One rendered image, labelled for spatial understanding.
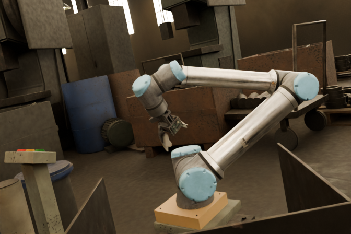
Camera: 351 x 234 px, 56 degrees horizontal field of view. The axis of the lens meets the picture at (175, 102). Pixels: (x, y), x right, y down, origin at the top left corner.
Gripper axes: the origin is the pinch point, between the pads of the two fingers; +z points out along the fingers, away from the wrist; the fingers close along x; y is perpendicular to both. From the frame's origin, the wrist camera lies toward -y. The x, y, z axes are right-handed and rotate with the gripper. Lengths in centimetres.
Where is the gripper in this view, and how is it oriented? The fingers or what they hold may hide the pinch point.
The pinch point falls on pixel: (176, 139)
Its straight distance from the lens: 156.0
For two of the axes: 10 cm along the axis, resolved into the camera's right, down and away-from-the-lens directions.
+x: 5.9, -7.0, 4.2
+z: 4.4, 7.0, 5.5
